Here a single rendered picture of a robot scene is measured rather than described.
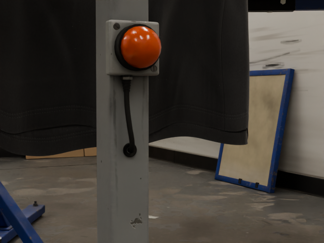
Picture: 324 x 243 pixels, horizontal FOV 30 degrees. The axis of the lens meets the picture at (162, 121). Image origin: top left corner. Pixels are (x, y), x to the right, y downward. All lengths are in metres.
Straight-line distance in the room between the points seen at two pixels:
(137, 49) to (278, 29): 3.36
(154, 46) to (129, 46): 0.02
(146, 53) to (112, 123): 0.08
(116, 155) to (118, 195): 0.04
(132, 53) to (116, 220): 0.16
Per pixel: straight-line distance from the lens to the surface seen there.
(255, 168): 3.80
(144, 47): 0.53
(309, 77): 3.62
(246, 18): 0.98
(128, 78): 0.55
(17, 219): 2.04
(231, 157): 4.03
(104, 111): 0.57
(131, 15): 0.57
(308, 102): 3.63
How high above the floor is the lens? 0.61
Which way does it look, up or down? 3 degrees down
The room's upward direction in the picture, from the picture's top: straight up
